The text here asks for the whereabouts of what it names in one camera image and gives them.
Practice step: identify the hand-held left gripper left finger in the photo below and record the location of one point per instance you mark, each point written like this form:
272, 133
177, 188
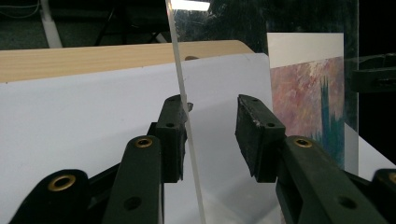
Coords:
140, 174

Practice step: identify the black metal stand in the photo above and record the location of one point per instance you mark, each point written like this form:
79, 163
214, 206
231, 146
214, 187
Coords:
124, 25

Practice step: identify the white stand pole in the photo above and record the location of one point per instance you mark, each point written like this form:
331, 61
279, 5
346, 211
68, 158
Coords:
51, 31

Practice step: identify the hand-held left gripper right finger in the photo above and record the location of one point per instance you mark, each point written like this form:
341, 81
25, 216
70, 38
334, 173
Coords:
299, 174

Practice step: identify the white table mat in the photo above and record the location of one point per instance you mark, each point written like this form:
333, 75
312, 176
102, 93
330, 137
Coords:
77, 124

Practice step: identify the clear acrylic picture frame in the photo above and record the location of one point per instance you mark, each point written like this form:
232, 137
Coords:
305, 93

